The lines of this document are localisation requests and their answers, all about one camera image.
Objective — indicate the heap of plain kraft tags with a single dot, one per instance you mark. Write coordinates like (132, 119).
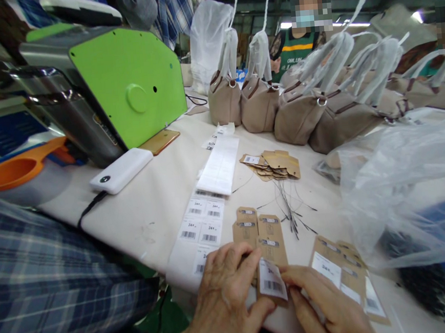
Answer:
(274, 166)

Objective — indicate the person's right hand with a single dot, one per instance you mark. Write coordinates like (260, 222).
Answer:
(334, 311)

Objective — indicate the person's left hand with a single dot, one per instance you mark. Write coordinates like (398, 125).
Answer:
(225, 301)

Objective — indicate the large clear plastic bag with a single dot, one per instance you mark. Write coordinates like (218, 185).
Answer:
(405, 183)

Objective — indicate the steel thermos flask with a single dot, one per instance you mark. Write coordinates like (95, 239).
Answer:
(76, 116)

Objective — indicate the white folded label strip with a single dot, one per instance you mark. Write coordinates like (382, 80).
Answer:
(218, 166)

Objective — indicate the white translucent plastic bag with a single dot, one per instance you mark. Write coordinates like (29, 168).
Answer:
(207, 48)

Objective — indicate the green label machine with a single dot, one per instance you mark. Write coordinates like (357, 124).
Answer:
(130, 77)

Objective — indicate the hanging blue plaid cloth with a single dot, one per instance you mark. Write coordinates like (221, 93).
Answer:
(172, 12)

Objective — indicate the white barcode sticker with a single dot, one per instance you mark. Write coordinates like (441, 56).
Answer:
(271, 278)

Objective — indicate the blue box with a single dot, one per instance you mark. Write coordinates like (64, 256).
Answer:
(0, 130)

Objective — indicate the person's body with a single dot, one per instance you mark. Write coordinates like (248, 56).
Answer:
(50, 280)

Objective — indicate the white power bank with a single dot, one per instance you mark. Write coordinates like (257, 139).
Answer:
(121, 172)

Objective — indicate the orange plastic scoop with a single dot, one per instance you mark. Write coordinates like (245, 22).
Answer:
(14, 169)

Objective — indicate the gold smartphone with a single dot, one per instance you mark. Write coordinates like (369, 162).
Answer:
(162, 141)

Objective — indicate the pile of stickered kraft tags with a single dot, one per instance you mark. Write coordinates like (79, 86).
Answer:
(348, 276)

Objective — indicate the white and black device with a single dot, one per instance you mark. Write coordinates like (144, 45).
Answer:
(79, 6)

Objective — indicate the barcode sticker sheet strip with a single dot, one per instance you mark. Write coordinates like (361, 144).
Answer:
(202, 229)

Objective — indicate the row of beige handbags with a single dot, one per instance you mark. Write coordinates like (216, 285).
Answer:
(299, 114)

